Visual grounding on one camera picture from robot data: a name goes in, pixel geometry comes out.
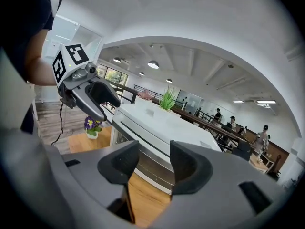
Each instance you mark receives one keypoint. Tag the wooden table white legs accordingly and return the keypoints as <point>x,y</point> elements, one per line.
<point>258,164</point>

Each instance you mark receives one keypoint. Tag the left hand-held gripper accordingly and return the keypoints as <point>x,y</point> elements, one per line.
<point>71,68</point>

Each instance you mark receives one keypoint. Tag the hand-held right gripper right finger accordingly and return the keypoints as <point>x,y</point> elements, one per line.
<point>190,170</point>

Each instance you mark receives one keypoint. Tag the thin black metal railing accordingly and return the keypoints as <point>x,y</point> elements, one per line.
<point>147,90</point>

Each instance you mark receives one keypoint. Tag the glass window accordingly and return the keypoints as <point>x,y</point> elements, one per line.
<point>114,76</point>

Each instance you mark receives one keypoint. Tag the ceiling tube light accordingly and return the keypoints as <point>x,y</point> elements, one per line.
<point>238,101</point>
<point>266,101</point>

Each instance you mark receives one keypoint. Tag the green potted succulent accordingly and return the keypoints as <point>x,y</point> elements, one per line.
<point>168,100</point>

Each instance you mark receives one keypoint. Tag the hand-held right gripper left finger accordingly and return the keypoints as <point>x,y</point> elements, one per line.
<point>119,166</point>

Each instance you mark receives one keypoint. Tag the purple potted flowers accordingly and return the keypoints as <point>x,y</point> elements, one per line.
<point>91,125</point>

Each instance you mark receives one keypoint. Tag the navy top white collar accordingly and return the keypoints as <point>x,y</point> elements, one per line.
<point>26,20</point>

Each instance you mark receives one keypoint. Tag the person's left forearm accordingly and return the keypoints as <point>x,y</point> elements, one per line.
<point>45,75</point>

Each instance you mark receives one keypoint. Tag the glass office partition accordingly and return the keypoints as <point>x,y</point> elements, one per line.
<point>83,36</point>

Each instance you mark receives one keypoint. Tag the pink potted succulent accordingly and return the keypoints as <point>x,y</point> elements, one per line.
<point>145,95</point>

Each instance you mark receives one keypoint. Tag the white toaster oven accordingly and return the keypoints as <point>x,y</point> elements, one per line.
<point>166,128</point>

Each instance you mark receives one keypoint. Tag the white oven door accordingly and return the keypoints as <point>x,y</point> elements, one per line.
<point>155,175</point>

